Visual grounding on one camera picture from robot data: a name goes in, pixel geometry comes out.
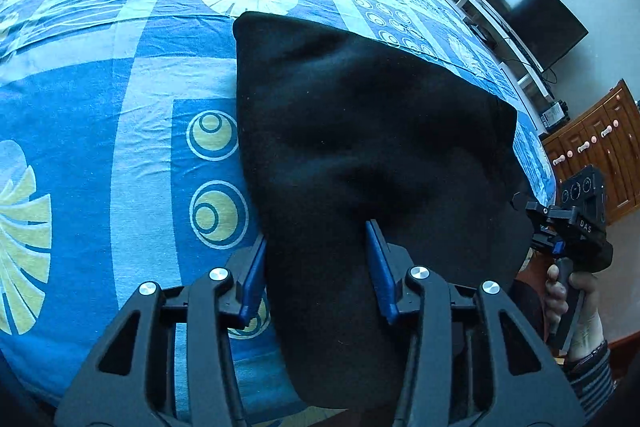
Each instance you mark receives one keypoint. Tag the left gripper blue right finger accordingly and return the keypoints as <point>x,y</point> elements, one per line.
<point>384,280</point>

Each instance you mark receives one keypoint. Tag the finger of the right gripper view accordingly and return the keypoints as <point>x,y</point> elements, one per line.
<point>527,205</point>

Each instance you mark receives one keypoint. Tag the right forearm striped sleeve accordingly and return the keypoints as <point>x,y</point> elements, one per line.
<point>591,379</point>

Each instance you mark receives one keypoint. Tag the blue patterned bed sheet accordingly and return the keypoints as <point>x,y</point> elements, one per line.
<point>120,158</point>

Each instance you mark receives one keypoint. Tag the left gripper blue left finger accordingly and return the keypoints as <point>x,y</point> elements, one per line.
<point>250,280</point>

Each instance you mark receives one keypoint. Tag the black television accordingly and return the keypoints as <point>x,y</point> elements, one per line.
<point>546,29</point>

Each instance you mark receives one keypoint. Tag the black pants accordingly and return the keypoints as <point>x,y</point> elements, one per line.
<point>336,130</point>

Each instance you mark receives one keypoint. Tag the white tv cabinet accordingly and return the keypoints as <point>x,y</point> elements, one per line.
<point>514,58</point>

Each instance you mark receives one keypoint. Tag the brown wooden cabinet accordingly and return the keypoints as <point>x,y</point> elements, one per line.
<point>606,136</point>

